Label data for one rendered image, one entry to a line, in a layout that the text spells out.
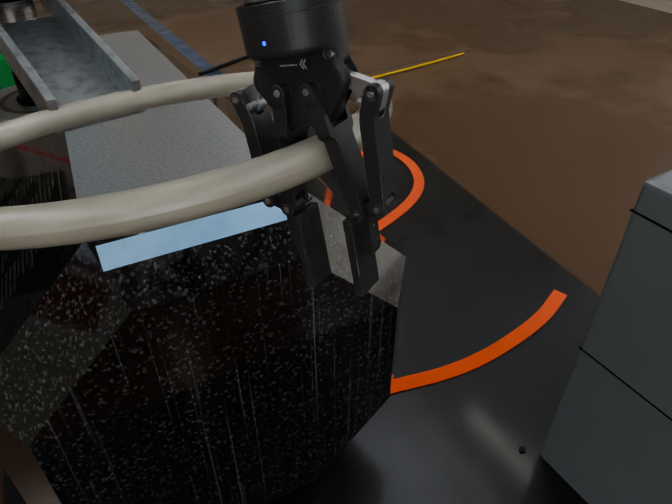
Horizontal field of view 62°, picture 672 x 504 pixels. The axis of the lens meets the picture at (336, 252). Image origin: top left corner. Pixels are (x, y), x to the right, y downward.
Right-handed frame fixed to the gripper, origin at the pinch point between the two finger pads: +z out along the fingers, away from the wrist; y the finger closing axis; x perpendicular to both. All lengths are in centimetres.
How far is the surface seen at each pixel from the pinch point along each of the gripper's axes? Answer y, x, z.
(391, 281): 21, -45, 34
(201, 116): 59, -45, 1
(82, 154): 66, -22, 1
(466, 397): 21, -76, 89
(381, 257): 23, -46, 29
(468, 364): 24, -87, 87
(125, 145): 62, -29, 1
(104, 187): 55, -17, 4
